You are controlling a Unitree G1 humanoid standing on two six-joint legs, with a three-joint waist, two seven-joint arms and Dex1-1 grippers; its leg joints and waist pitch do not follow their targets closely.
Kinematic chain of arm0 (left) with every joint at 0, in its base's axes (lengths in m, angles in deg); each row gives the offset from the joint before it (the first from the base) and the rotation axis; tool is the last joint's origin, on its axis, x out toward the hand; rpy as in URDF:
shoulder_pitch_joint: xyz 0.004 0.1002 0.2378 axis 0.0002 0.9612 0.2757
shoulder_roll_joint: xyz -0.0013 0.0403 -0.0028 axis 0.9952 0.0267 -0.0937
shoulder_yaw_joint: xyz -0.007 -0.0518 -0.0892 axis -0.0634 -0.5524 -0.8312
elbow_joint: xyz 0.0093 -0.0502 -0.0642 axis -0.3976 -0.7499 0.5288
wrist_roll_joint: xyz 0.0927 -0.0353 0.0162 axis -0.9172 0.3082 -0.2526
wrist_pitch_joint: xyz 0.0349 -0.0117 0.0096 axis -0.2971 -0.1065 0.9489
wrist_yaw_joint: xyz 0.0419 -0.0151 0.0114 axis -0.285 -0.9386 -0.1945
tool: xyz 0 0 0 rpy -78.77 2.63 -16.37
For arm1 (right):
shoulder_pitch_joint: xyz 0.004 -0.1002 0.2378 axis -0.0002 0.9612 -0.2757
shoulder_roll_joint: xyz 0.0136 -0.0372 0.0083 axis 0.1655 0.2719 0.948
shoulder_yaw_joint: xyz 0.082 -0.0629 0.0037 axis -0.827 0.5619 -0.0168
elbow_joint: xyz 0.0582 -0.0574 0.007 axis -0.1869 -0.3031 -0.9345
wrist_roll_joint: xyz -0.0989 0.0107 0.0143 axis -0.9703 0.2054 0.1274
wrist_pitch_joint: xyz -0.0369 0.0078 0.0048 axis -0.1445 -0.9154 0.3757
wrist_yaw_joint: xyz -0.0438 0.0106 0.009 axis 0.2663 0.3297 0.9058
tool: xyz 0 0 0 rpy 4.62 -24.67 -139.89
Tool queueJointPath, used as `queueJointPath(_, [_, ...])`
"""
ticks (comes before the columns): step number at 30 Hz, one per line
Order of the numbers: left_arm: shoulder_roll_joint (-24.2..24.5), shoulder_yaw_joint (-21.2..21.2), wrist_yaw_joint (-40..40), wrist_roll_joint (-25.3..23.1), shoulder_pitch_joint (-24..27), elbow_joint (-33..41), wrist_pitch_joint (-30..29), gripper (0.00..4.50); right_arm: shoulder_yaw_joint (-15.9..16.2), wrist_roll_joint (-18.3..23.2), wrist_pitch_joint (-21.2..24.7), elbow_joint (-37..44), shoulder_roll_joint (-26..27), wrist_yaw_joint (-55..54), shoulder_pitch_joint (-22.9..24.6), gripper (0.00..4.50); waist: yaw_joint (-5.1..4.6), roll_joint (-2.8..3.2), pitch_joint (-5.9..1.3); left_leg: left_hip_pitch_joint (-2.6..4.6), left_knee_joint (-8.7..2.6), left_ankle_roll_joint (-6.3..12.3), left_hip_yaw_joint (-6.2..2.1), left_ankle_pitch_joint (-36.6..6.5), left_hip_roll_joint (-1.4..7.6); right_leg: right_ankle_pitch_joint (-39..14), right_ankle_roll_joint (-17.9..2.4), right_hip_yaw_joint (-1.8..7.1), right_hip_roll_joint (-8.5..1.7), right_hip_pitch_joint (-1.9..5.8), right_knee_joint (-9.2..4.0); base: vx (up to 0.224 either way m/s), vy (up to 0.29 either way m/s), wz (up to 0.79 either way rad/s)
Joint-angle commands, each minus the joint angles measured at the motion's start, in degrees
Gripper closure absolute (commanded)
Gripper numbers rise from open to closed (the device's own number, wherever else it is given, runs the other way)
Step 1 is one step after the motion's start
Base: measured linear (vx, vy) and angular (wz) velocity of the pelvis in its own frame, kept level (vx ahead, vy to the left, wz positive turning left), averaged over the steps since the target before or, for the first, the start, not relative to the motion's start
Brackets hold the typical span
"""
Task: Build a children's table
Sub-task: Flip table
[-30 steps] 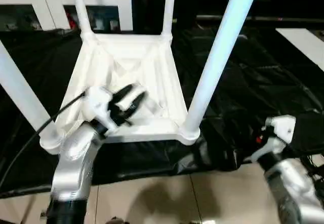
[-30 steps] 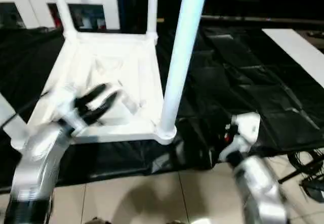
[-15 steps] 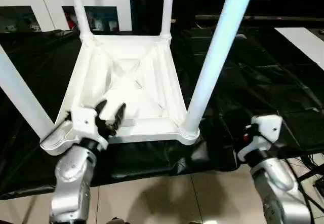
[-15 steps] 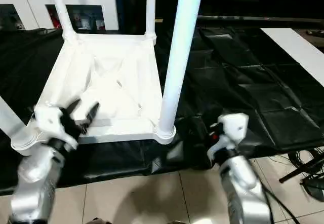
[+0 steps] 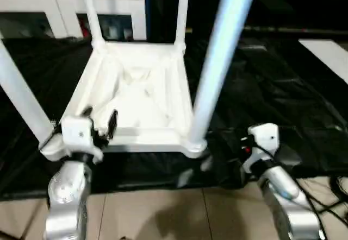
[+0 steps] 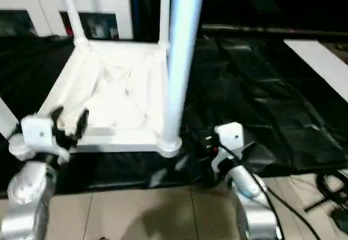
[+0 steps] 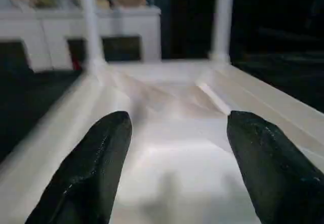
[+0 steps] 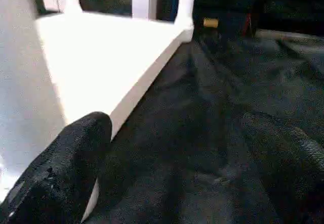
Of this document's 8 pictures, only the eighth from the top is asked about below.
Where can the small tan label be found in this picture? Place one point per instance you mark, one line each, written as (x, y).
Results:
(210, 22)

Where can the white plastic table top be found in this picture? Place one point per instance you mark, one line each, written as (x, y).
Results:
(101, 56)

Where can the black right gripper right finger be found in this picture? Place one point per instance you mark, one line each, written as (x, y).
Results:
(291, 170)

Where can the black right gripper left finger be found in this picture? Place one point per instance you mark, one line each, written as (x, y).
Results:
(63, 170)

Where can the black mat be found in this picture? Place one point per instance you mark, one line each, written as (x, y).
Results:
(202, 107)

